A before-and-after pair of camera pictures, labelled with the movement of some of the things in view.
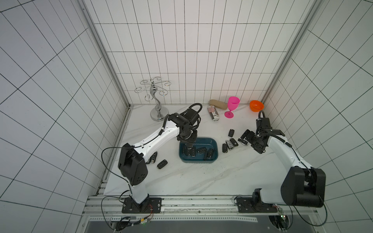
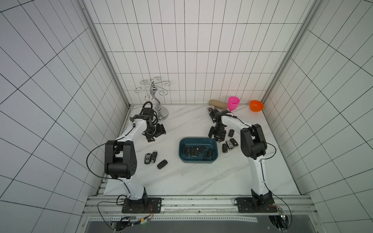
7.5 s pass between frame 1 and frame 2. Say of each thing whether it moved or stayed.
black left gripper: moved
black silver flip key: stayed
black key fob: stayed
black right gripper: moved
